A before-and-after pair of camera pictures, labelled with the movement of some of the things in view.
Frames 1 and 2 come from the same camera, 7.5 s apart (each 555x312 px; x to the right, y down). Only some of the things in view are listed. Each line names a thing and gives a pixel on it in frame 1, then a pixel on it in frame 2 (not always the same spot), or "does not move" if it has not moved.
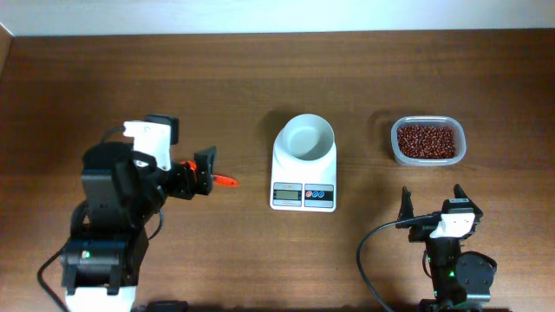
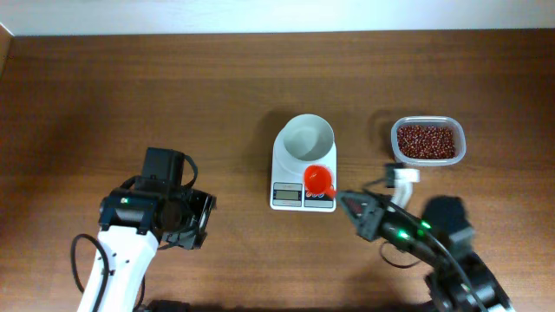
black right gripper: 420,234 to 371,217
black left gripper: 183,189 to 203,202
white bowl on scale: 306,141 does not move
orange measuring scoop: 218,178 to 318,179
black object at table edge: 167,306 does not move
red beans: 420,141 does not move
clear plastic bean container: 425,140 does not move
